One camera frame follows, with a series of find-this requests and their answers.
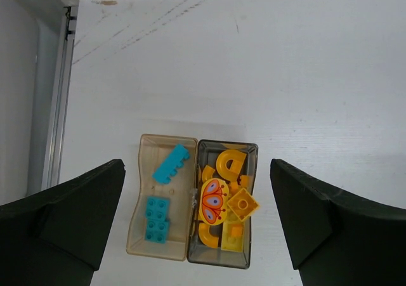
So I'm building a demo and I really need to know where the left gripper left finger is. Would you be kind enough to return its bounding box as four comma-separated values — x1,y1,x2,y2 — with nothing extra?
1,159,126,285

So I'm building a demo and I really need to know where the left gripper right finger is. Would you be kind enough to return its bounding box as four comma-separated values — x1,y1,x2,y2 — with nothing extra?
270,159,405,285

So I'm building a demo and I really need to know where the yellow square lego brick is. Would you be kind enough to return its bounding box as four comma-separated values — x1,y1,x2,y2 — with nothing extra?
227,188,260,222

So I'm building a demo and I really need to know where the teal square lego brick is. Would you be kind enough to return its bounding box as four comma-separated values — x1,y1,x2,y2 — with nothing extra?
145,219,170,244

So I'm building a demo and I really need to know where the orange half-round lego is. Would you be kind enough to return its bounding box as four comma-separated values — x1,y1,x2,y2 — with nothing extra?
216,150,247,181

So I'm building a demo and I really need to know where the orange curved lego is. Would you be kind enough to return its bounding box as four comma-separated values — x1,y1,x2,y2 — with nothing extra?
201,165,216,183
198,222,219,249

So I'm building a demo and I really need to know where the yellow butterfly print lego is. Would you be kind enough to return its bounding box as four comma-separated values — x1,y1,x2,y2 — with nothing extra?
199,178,230,226

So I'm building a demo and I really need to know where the teal lego plate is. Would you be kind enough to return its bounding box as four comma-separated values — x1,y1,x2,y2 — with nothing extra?
152,144,190,185

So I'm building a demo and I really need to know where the yellow long lego plate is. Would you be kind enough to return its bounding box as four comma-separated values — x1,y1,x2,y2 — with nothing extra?
221,213,244,252

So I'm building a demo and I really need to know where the small orange red lego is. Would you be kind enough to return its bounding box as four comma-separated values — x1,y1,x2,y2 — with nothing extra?
228,181,240,193

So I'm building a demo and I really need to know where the grey transparent container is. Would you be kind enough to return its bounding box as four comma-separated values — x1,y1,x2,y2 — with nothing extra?
187,140,259,270

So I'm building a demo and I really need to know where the orange transparent container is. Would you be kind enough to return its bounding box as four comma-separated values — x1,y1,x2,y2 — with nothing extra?
126,134,198,261

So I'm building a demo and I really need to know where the aluminium front rail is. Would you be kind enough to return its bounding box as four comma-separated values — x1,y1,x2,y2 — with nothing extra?
41,6,78,190

